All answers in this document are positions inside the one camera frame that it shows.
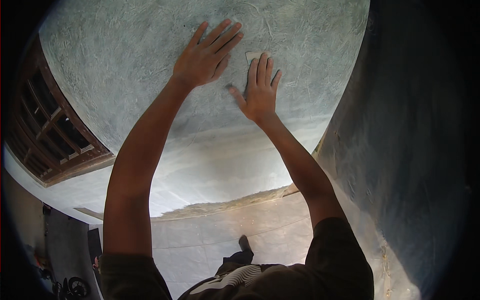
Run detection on person's legs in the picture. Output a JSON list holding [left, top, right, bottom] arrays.
[[223, 235, 256, 265]]

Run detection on person's left hand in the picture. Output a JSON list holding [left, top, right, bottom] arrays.
[[170, 19, 244, 91]]

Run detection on brown wooden window frame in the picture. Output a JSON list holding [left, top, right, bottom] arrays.
[[5, 34, 116, 188]]

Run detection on dark floor mat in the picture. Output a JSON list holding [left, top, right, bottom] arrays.
[[87, 227, 104, 271]]

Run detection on black motorbike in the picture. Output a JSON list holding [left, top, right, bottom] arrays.
[[35, 255, 92, 300]]

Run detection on grey sandpaper sheet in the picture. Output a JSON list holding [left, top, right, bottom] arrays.
[[245, 50, 272, 69]]

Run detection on person's right hand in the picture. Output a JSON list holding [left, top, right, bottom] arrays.
[[229, 52, 283, 125]]

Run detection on person's body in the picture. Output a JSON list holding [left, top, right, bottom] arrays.
[[98, 180, 376, 300]]

